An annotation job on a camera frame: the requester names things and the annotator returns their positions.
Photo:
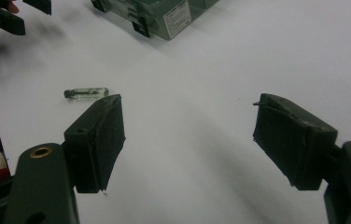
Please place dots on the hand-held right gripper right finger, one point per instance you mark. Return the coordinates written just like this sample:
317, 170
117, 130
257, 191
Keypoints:
292, 143

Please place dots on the small glass vial black cap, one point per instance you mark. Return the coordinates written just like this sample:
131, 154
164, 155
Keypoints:
89, 92

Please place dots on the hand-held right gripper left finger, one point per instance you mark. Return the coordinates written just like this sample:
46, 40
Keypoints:
99, 146

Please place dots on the clear grey compartment box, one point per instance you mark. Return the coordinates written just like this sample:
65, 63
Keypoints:
151, 15

